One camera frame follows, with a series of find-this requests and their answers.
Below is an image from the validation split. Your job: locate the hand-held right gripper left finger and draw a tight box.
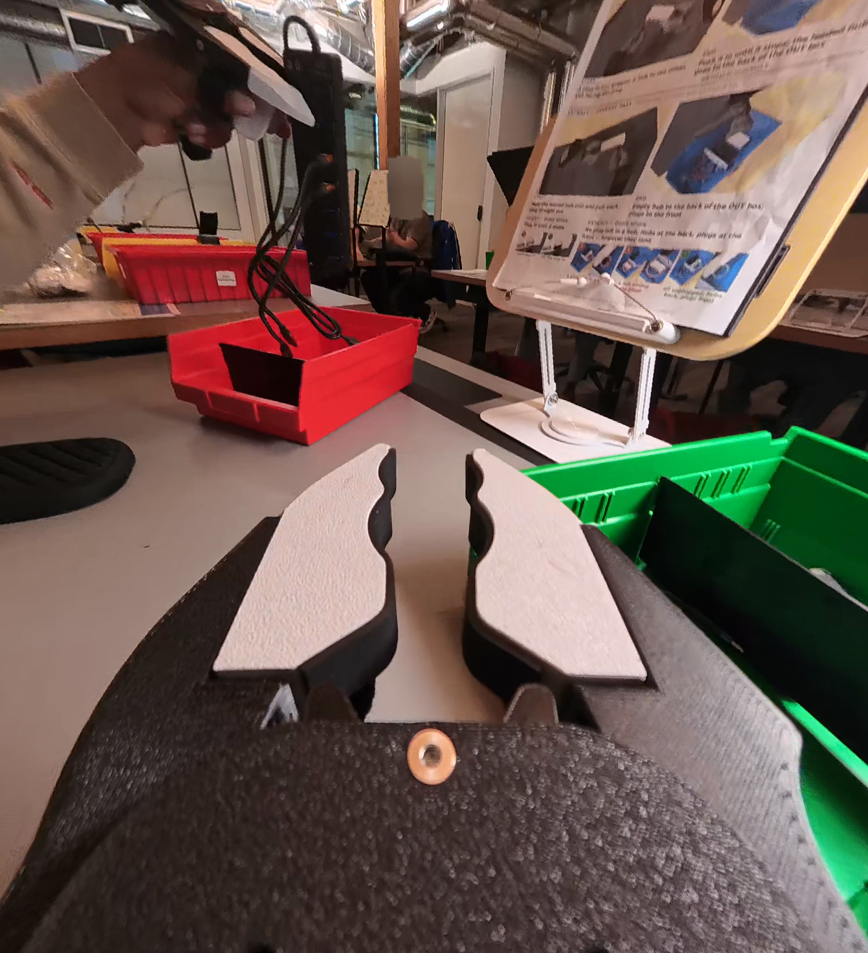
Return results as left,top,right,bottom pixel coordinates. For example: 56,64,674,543
212,444,399,682

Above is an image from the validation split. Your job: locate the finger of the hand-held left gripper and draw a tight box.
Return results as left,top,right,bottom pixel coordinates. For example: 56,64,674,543
235,94,280,142
201,25,317,128

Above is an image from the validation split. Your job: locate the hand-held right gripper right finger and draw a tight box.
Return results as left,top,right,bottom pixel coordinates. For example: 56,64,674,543
464,449,649,689

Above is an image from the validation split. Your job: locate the small red plastic bin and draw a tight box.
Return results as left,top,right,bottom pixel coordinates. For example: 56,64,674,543
168,305,422,446

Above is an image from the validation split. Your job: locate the green plastic bin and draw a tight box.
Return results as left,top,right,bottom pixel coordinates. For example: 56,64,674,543
522,426,868,953

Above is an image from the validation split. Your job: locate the person's left forearm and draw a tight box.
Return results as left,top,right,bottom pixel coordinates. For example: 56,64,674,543
0,70,146,323

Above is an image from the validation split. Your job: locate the person's left hand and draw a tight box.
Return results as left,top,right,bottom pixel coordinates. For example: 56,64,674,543
80,34,293,153

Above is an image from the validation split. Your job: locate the white air vent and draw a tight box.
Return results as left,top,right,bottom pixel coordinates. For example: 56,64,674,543
60,9,135,55

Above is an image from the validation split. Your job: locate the notice board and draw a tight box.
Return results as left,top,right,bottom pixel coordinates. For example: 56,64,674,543
358,169,392,229

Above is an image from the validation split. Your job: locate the long red plastic tub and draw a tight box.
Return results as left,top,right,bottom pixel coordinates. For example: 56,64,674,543
112,244,313,306

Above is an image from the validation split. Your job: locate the black divider of red bin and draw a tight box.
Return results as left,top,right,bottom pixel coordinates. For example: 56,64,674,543
218,342,306,408

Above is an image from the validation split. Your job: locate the black divider of green bin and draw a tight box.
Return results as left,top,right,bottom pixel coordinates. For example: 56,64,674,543
637,476,868,754

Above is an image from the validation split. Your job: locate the blue jacket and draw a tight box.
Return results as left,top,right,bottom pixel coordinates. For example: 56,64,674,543
428,218,465,302

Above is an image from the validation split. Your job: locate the clear plastic bag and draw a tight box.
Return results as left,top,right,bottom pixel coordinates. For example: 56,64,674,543
30,237,101,296

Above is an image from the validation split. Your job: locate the black wrist rest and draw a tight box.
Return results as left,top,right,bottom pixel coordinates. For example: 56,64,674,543
0,437,137,533

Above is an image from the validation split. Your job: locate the wooden post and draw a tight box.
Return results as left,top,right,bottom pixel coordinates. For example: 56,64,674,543
372,0,403,170

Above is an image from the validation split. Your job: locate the silver ventilation duct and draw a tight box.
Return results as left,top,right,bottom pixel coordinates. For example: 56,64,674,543
399,0,578,79

